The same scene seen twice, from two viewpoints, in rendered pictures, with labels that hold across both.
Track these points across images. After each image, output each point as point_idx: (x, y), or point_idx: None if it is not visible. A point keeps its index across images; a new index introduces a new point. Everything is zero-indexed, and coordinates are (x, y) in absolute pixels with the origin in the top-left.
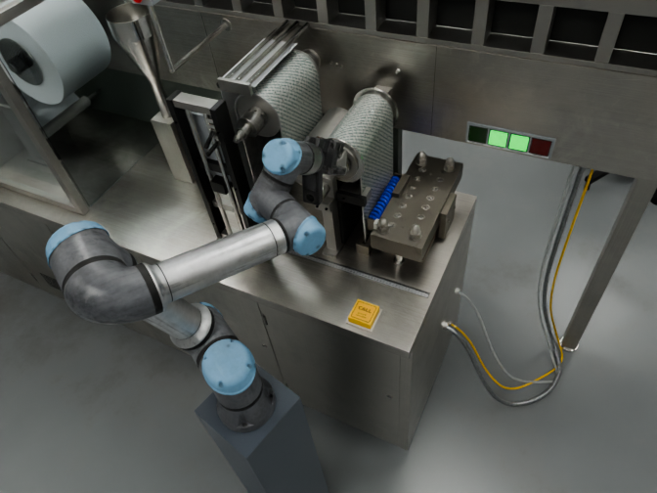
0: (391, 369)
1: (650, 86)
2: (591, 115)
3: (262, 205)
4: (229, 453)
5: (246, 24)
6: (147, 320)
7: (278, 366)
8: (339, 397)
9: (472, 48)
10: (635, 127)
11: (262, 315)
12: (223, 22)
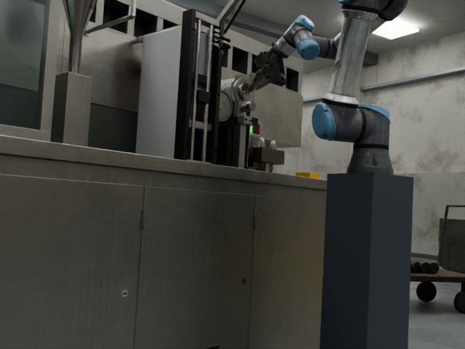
0: (324, 225)
1: (281, 93)
2: (268, 109)
3: (319, 39)
4: (387, 228)
5: (105, 35)
6: (363, 56)
7: (247, 318)
8: (290, 323)
9: (228, 70)
10: (280, 114)
11: (252, 217)
12: (86, 28)
